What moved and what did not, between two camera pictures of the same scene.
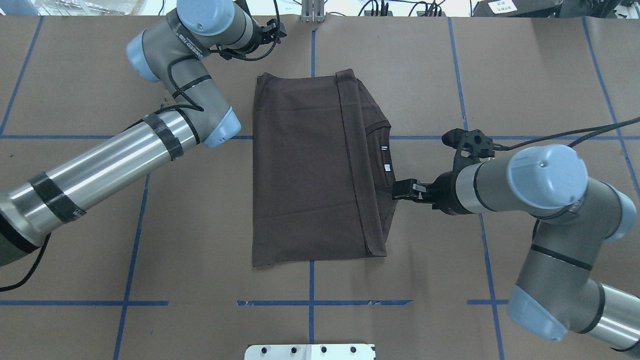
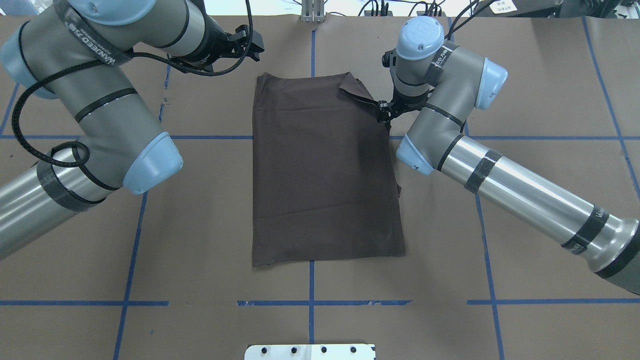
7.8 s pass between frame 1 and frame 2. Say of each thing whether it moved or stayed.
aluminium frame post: stayed
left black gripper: moved
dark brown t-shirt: stayed
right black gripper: moved
